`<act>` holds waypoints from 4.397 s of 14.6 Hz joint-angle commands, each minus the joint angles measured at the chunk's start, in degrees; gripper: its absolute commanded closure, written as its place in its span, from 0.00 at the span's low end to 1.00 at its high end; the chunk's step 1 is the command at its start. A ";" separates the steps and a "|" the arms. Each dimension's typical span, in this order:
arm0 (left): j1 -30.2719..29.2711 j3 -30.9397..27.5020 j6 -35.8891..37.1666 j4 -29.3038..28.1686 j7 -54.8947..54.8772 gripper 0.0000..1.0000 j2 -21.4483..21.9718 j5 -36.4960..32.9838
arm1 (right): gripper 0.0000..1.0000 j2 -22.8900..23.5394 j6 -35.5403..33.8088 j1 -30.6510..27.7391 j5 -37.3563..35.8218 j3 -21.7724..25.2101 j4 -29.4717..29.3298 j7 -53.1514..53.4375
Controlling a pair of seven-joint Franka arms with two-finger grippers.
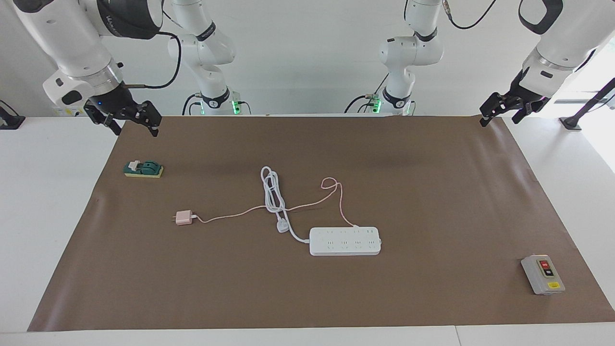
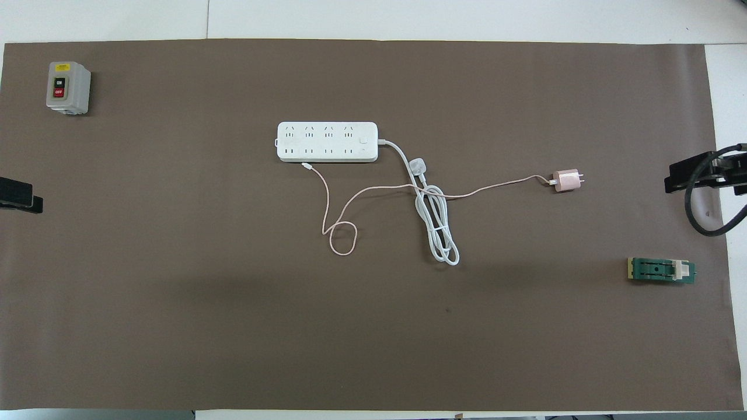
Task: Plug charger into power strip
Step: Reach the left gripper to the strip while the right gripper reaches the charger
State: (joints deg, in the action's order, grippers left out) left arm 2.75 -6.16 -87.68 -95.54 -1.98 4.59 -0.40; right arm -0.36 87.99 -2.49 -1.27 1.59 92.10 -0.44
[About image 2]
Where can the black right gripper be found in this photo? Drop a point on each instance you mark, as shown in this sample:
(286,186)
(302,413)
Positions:
(734,178)

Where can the pink charger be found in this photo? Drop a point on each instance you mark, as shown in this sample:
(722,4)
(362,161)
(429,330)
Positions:
(565,181)

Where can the white power strip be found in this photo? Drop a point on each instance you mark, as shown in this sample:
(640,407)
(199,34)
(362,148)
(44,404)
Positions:
(327,142)

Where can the brown paper table mat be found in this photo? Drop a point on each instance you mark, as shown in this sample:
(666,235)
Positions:
(373,326)

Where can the green knife switch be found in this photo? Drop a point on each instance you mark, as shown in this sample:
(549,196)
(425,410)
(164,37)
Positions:
(659,270)

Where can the grey on off switch box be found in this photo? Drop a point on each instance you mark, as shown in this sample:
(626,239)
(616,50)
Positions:
(68,87)

